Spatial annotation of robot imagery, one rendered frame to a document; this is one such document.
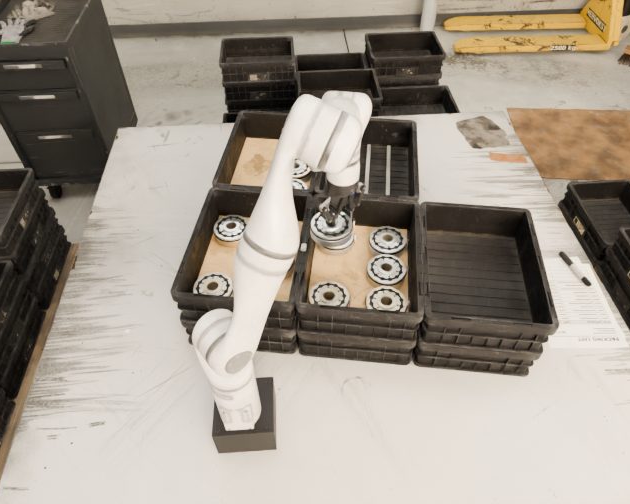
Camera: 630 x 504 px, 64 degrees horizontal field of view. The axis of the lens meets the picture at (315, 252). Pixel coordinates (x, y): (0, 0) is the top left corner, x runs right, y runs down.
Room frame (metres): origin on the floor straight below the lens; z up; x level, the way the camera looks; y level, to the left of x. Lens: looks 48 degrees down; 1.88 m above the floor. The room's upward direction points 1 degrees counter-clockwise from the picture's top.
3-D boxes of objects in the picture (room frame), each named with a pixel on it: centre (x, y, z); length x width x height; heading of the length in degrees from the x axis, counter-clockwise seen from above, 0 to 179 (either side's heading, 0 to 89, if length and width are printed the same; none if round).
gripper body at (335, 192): (0.90, -0.07, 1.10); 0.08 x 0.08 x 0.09
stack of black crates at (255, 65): (2.65, 0.30, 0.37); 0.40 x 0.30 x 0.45; 94
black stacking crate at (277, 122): (1.30, 0.13, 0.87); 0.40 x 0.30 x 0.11; 173
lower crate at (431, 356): (0.84, -0.42, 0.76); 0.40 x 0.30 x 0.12; 173
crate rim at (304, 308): (0.87, -0.12, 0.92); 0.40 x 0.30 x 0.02; 173
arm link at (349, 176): (0.92, -0.05, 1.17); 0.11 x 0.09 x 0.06; 39
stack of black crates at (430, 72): (2.70, -0.50, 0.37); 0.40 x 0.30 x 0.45; 94
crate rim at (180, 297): (0.91, 0.18, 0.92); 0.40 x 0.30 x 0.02; 173
